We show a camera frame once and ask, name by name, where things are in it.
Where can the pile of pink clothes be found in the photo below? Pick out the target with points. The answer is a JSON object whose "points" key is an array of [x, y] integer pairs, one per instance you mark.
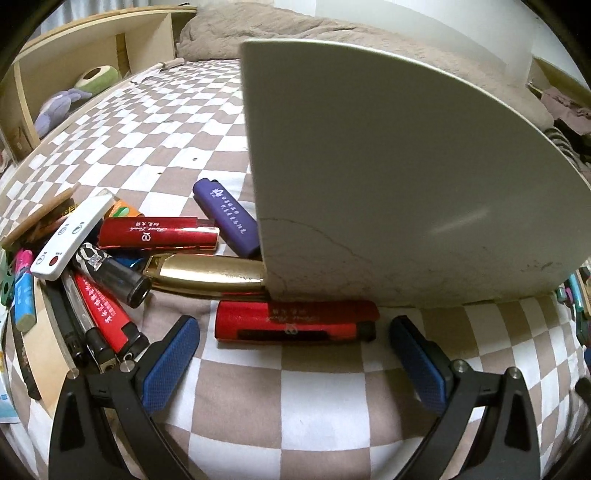
{"points": [[565, 108]]}

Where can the blue white paper packet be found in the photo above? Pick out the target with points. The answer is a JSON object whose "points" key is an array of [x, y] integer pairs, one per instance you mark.
{"points": [[7, 392]]}

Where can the wooden wardrobe shelf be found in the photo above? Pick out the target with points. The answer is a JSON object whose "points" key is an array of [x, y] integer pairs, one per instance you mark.
{"points": [[558, 76]]}

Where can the small beige bundle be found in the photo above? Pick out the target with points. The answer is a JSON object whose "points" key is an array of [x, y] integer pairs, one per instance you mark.
{"points": [[170, 63]]}

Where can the avocado plush toy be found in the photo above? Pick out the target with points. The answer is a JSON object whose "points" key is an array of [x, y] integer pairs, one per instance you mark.
{"points": [[98, 77]]}

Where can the green plastic clip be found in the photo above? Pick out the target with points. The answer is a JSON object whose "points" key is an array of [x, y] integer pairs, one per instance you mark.
{"points": [[7, 281]]}

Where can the white cardboard box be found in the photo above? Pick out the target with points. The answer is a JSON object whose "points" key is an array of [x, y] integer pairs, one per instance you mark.
{"points": [[392, 161]]}

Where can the pile of lighters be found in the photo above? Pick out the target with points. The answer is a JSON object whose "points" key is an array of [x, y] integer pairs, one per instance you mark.
{"points": [[157, 233]]}

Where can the brown white checkered bedsheet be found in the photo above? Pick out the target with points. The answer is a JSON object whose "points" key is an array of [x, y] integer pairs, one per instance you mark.
{"points": [[161, 129]]}

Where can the white rectangular device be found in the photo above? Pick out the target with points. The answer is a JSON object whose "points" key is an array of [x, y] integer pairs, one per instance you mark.
{"points": [[69, 240]]}

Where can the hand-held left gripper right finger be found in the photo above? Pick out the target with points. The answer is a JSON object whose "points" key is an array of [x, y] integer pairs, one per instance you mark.
{"points": [[418, 364]]}

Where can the small cardboard box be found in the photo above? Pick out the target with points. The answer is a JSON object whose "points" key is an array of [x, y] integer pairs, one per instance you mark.
{"points": [[23, 138]]}

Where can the purple plush toy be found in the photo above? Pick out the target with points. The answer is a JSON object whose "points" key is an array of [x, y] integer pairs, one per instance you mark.
{"points": [[62, 108]]}

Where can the wooden bedside shelf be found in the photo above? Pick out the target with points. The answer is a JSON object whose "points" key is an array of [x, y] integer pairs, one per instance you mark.
{"points": [[92, 27]]}

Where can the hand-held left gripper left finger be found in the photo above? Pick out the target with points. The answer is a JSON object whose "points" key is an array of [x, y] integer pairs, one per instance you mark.
{"points": [[171, 364]]}

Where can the pale blue curtain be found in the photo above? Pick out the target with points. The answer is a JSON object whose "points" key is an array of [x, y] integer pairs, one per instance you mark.
{"points": [[101, 9]]}

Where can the beige quilted blanket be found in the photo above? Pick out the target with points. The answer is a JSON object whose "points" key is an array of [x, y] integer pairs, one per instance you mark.
{"points": [[323, 23]]}

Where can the red lighter with black end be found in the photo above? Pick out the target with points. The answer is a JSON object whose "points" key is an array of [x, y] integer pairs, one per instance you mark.
{"points": [[295, 321]]}

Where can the heap of lighters and trinkets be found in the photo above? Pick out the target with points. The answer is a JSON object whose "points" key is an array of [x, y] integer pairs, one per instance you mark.
{"points": [[579, 295]]}

